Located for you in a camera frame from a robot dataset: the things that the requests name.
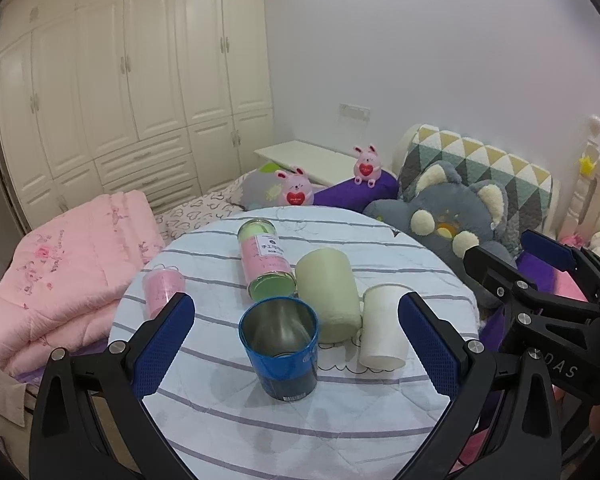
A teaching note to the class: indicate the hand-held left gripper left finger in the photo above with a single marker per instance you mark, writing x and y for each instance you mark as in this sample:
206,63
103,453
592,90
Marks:
162,347

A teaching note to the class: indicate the beige cloth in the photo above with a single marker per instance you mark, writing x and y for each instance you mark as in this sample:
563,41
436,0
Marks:
0,395

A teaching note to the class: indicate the purple pillow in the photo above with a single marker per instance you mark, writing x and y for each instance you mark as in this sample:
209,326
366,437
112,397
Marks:
350,194

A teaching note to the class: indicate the heart pattern bedsheet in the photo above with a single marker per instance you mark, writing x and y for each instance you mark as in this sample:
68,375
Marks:
195,212

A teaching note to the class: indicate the pink folded quilt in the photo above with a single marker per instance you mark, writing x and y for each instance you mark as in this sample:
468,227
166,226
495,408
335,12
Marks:
65,280

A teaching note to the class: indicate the grey round pillow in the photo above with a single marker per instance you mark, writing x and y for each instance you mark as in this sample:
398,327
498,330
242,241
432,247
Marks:
260,187

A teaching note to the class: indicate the white wall socket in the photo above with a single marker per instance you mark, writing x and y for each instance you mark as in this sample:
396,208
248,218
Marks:
355,111

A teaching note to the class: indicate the triangle pattern headboard cover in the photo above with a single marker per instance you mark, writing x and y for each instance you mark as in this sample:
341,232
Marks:
480,160

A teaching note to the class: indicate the pink bunny plush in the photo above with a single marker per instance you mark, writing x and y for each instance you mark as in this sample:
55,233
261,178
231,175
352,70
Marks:
367,166
295,191

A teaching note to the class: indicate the pink and green canister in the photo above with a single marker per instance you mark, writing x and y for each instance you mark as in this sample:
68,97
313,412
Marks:
265,260

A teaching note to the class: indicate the blue metal cup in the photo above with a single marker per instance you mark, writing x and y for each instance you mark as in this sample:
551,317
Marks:
280,352

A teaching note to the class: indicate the pale green cup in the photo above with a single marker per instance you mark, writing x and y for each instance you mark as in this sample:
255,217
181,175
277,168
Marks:
327,295

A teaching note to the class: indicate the cream wardrobe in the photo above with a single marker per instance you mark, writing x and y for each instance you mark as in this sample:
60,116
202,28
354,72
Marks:
130,75

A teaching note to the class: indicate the white nightstand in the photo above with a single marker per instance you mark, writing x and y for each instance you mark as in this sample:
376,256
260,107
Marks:
310,157

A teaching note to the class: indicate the pink plastic cup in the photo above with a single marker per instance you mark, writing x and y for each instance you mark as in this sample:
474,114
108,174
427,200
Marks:
161,291

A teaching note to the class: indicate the yellow star ornament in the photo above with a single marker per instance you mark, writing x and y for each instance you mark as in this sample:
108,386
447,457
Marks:
587,165

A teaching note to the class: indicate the grey bear plush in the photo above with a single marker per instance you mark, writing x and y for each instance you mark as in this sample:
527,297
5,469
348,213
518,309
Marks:
460,205

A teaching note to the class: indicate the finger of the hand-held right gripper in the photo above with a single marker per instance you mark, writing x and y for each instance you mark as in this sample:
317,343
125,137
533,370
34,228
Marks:
487,262
550,250

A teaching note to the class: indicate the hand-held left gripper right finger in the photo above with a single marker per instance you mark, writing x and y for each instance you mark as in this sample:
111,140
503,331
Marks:
432,347

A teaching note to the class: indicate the white cup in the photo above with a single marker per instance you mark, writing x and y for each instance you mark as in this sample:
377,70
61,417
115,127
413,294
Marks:
382,327

